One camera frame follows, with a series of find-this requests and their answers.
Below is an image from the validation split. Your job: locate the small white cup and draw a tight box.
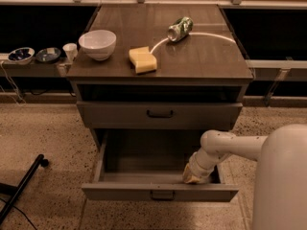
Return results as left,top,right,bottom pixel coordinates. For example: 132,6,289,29
62,43,78,62

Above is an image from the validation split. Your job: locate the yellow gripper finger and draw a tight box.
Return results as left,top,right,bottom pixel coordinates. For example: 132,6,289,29
182,164,201,184

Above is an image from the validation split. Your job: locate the crushed green soda can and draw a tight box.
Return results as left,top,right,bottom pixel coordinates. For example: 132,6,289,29
167,16,194,42

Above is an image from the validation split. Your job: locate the dark blue small dish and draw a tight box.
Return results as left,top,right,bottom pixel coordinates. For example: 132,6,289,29
35,47,61,63

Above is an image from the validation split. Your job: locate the grey top drawer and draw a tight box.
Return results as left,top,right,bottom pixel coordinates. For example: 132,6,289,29
77,101,243,130

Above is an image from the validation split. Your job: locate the blue patterned bowl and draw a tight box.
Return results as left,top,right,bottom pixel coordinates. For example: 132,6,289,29
8,47,35,65

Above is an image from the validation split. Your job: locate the black floor cable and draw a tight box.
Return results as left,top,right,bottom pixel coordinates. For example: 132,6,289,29
0,196,39,230

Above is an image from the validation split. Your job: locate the yellow sponge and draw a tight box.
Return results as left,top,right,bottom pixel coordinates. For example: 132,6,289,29
129,47,157,74

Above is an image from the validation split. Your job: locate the grey side shelf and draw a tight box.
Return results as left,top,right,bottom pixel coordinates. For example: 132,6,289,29
0,57,71,78

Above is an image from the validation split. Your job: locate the grey drawer cabinet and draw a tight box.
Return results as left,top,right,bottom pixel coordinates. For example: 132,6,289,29
68,4,252,145

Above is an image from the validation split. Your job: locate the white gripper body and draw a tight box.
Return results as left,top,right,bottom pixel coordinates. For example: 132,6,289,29
186,149,228,180

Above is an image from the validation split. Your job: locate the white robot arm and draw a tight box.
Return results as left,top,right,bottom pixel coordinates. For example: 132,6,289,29
183,124,307,230

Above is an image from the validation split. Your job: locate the grey drawer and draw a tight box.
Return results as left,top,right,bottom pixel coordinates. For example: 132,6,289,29
82,129,238,202
77,101,243,130

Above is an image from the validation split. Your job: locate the white bowl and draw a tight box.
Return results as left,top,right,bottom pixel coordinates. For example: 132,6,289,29
79,30,117,61

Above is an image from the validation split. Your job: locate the black stand leg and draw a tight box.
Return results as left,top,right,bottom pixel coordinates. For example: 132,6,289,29
0,154,49,224

